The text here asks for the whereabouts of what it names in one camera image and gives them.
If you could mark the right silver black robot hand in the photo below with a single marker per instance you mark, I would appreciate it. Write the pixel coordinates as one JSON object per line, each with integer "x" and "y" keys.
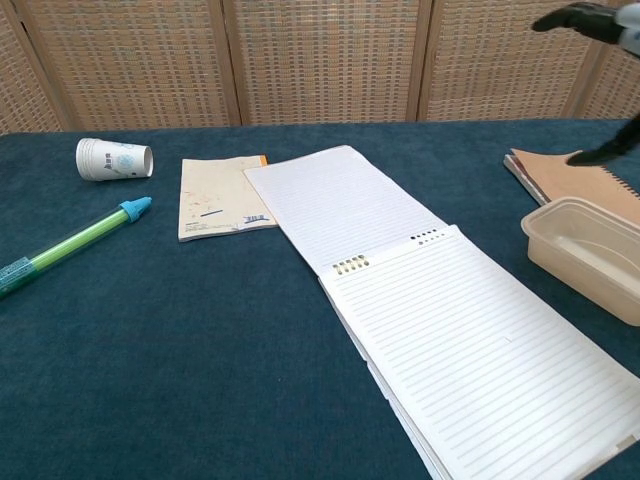
{"x": 590, "y": 17}

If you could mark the brown spiral notebook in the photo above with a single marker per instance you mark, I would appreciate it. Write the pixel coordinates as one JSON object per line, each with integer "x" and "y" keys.
{"x": 550, "y": 175}

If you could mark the beige rectangular food container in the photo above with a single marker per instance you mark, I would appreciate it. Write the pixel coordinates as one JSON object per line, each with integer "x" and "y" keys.
{"x": 590, "y": 250}

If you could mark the woven bamboo folding screen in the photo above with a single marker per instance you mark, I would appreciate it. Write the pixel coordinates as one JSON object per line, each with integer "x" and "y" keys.
{"x": 320, "y": 60}

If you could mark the white notepad orange spine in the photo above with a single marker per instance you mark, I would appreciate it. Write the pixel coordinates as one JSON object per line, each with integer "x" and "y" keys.
{"x": 210, "y": 200}

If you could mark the white printed paper cup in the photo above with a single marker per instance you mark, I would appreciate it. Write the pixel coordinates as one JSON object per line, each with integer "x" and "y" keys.
{"x": 110, "y": 160}

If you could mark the dark blue table cloth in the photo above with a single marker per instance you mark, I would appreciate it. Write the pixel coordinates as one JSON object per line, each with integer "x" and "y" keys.
{"x": 175, "y": 375}

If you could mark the green blue toy tube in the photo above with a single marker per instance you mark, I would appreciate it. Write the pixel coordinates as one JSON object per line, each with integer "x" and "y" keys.
{"x": 75, "y": 240}

